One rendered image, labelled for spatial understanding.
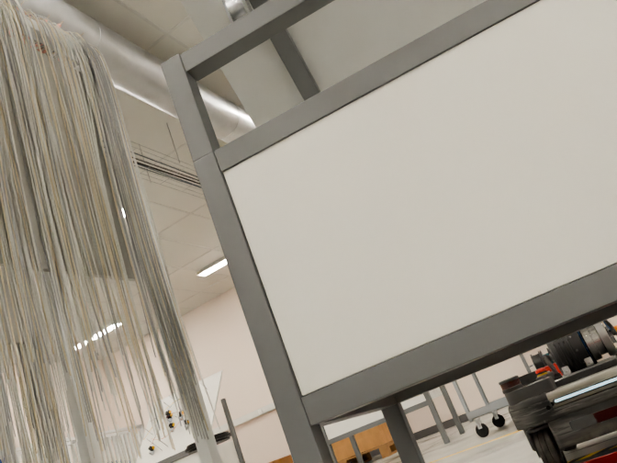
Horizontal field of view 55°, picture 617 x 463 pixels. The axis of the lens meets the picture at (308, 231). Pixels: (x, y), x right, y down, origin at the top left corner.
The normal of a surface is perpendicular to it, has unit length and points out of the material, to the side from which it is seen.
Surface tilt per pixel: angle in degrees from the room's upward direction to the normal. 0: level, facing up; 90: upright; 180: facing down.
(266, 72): 130
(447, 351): 90
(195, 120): 90
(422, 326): 90
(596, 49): 90
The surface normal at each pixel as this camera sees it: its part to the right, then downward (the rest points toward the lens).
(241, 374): -0.46, -0.15
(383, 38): -0.04, 0.40
